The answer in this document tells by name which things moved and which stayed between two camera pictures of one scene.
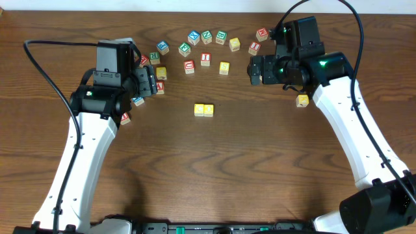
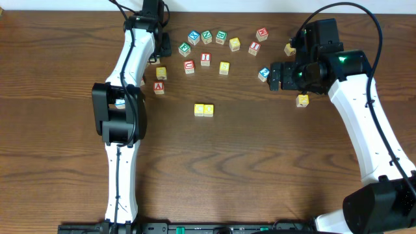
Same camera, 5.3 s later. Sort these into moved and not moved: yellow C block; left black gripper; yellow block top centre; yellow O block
Moved: left black gripper
Not moved: yellow C block; yellow block top centre; yellow O block
